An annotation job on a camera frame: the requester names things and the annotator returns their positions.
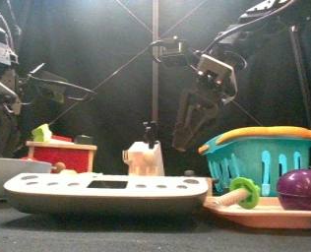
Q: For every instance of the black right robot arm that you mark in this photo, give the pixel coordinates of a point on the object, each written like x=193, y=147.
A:
x=272, y=19

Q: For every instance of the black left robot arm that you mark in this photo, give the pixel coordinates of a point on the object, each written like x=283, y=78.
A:
x=1, y=55

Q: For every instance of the green starfruit toy piece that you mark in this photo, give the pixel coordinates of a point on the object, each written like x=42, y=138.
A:
x=41, y=133

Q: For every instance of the grey plastic bowl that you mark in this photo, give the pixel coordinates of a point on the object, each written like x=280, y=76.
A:
x=9, y=174

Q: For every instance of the red toy piece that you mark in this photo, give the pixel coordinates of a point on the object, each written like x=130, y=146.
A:
x=62, y=138

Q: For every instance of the red wooden toy box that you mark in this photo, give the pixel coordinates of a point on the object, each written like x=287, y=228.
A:
x=64, y=156

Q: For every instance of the brown small toy ball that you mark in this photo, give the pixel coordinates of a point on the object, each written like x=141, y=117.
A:
x=60, y=166

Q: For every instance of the white toy utensil holder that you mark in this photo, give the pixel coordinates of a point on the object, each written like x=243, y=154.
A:
x=145, y=162

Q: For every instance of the dark small round knob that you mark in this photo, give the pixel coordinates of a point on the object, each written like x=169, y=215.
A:
x=189, y=173

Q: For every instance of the dark small toy block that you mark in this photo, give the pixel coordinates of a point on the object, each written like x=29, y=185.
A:
x=84, y=139

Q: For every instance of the white toy fork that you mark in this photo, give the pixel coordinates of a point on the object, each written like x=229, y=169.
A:
x=126, y=157

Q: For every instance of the dark slanted stand pole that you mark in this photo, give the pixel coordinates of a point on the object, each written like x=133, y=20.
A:
x=303, y=75

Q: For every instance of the green headed toy screw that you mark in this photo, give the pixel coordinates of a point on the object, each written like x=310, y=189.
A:
x=245, y=192

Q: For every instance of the white grey toy scale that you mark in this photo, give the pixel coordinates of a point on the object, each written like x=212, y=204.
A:
x=105, y=197

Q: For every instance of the purple toy ball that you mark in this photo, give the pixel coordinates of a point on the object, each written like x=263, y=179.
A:
x=302, y=190

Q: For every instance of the pink toy tray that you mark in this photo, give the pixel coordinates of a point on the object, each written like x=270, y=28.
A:
x=268, y=216

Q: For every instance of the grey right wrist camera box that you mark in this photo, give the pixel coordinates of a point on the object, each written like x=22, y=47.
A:
x=217, y=67

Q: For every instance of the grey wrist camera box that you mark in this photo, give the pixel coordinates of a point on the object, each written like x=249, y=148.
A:
x=1, y=52
x=217, y=67

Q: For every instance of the vertical metal frame pole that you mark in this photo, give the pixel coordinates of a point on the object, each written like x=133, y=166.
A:
x=154, y=92

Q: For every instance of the black mounted camera on pole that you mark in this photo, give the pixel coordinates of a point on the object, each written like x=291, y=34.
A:
x=173, y=52

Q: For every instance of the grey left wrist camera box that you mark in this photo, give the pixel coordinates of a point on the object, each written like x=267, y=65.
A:
x=1, y=52

